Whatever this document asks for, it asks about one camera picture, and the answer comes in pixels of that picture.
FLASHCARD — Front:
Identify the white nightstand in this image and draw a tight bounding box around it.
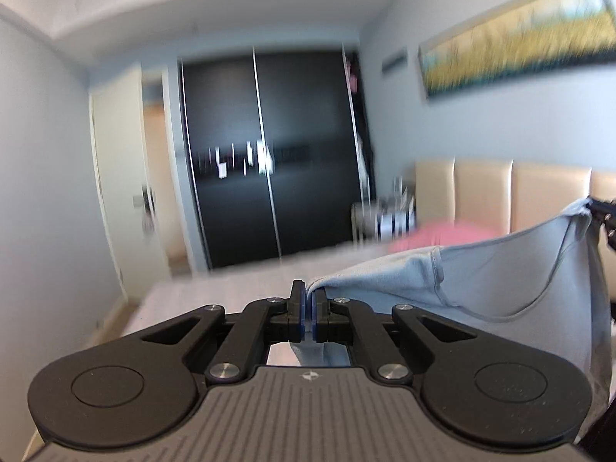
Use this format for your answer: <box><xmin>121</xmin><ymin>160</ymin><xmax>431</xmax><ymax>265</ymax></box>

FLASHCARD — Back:
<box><xmin>351</xmin><ymin>197</ymin><xmax>417</xmax><ymax>242</ymax></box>

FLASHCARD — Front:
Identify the white room door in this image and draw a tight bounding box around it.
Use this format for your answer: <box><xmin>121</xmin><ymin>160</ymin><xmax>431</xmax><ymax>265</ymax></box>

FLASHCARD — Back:
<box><xmin>89</xmin><ymin>70</ymin><xmax>172</xmax><ymax>300</ymax></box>

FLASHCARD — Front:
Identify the cream padded headboard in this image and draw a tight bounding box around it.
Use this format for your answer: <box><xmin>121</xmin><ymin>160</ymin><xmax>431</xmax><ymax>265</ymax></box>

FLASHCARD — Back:
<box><xmin>415</xmin><ymin>156</ymin><xmax>616</xmax><ymax>247</ymax></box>

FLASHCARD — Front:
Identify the polka dot bed sheet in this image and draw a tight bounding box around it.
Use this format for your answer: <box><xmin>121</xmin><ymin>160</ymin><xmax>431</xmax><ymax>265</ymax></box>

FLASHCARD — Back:
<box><xmin>122</xmin><ymin>243</ymin><xmax>388</xmax><ymax>350</ymax></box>

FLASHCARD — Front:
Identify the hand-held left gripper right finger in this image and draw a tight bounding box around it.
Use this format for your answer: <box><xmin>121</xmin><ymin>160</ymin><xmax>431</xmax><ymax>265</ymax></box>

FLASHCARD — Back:
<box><xmin>312</xmin><ymin>289</ymin><xmax>482</xmax><ymax>387</ymax></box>

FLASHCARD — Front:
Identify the light blue shirt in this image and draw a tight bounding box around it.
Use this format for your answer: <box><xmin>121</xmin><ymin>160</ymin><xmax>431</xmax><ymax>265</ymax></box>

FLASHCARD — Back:
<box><xmin>291</xmin><ymin>197</ymin><xmax>613</xmax><ymax>395</ymax></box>

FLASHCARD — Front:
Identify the metal door handle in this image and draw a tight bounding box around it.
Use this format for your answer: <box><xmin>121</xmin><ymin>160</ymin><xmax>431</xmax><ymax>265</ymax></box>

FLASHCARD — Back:
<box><xmin>135</xmin><ymin>187</ymin><xmax>157</xmax><ymax>213</ymax></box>

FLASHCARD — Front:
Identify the grey wall bar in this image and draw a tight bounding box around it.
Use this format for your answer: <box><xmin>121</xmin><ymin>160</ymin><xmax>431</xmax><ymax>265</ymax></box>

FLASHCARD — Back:
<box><xmin>382</xmin><ymin>48</ymin><xmax>409</xmax><ymax>73</ymax></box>

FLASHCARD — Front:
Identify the pink pillow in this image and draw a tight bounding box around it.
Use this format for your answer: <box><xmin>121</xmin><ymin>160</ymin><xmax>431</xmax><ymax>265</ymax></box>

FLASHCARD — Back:
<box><xmin>389</xmin><ymin>219</ymin><xmax>499</xmax><ymax>254</ymax></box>

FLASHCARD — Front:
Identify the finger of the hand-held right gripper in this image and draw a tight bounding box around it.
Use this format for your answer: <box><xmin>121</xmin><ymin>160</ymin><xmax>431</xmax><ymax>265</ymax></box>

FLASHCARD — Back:
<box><xmin>588</xmin><ymin>196</ymin><xmax>616</xmax><ymax>251</ymax></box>

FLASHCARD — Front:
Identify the framed landscape painting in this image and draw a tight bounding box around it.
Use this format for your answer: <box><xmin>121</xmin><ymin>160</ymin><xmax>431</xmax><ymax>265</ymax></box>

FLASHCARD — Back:
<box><xmin>418</xmin><ymin>0</ymin><xmax>616</xmax><ymax>102</ymax></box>

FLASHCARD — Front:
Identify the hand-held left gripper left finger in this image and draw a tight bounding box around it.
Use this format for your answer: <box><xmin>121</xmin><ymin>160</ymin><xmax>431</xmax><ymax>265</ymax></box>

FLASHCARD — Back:
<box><xmin>142</xmin><ymin>280</ymin><xmax>307</xmax><ymax>387</ymax></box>

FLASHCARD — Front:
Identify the black sliding wardrobe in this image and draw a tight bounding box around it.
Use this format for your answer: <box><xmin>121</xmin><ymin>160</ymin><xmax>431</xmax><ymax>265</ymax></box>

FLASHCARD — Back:
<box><xmin>178</xmin><ymin>48</ymin><xmax>360</xmax><ymax>271</ymax></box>

